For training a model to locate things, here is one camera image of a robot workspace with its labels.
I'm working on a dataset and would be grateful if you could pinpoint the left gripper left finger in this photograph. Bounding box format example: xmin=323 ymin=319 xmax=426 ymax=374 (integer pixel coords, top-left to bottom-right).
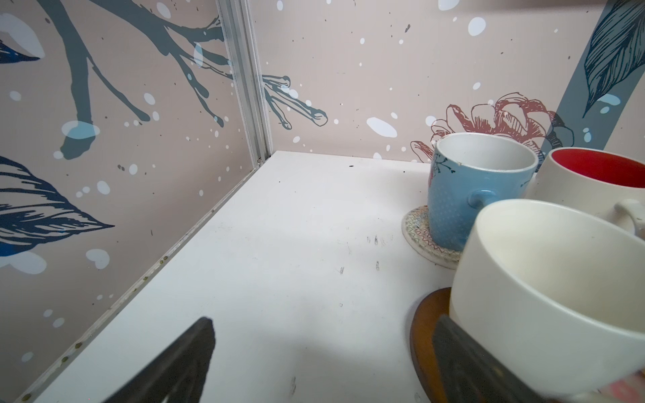
xmin=106 ymin=317 xmax=216 ymax=403

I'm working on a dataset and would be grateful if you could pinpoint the beige woven round coaster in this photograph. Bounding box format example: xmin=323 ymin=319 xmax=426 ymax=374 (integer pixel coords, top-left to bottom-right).
xmin=401 ymin=206 xmax=461 ymax=270

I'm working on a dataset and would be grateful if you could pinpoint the white mug red inside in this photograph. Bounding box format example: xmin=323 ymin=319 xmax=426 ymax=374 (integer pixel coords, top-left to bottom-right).
xmin=525 ymin=147 xmax=644 ymax=238

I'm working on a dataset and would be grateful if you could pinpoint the dark brown scratched round coaster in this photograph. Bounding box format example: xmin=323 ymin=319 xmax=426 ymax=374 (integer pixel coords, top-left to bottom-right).
xmin=409 ymin=287 xmax=451 ymax=403

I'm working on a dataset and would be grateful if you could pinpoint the light blue mug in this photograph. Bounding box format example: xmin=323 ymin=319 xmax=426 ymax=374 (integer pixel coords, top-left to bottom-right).
xmin=428 ymin=133 xmax=539 ymax=252

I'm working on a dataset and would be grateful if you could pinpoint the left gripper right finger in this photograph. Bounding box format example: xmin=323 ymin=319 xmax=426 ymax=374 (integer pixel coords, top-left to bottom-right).
xmin=433 ymin=315 xmax=545 ymax=402

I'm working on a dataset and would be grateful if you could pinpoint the pink flower resin coaster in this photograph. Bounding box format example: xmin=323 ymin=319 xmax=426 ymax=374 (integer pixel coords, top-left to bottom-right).
xmin=600 ymin=371 xmax=645 ymax=403

